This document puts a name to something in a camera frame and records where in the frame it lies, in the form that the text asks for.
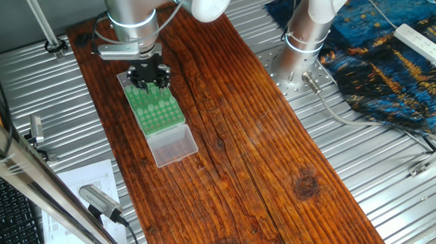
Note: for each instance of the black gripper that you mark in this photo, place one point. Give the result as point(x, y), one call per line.
point(148, 67)

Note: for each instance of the clear box with green rack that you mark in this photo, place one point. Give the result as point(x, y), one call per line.
point(173, 147)
point(144, 99)

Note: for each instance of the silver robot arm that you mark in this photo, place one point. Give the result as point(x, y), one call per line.
point(134, 9)

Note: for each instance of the printed white paper sheet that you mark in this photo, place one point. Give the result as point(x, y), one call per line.
point(88, 171)

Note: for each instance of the brown wooden board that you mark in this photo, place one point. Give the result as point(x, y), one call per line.
point(238, 156)

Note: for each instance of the black keyboard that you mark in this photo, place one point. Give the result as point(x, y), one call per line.
point(7, 212)

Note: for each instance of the blue painted cloth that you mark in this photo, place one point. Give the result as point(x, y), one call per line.
point(391, 90)

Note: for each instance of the white power strip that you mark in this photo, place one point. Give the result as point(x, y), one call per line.
point(418, 42)

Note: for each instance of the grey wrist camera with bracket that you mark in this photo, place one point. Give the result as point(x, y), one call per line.
point(119, 51)

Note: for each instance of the small grey camera on clamp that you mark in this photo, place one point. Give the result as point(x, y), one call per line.
point(36, 127)

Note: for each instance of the aluminium post with foot bracket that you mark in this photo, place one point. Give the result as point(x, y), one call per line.
point(37, 11)

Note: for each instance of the steel frame bar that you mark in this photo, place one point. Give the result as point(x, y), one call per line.
point(31, 187)

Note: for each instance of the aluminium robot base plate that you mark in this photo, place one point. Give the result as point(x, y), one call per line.
point(329, 76)

